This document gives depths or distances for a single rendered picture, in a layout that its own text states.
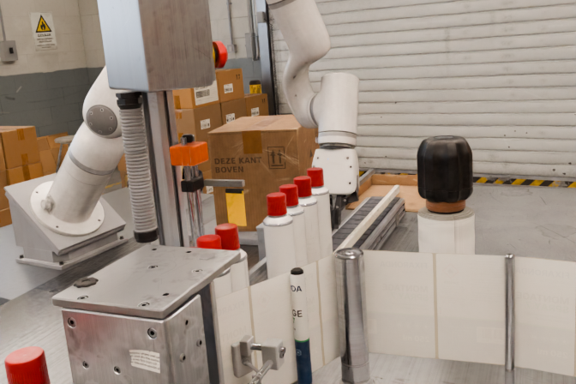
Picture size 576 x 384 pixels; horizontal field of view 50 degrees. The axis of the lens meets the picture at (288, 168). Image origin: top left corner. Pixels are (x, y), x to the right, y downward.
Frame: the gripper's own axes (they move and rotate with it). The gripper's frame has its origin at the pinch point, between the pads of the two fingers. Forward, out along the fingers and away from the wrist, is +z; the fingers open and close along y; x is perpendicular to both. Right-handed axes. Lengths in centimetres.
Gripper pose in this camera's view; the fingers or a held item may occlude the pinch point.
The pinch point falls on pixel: (333, 219)
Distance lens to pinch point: 132.8
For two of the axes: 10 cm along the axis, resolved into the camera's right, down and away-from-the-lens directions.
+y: 9.2, 0.1, -3.9
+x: 3.8, 1.4, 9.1
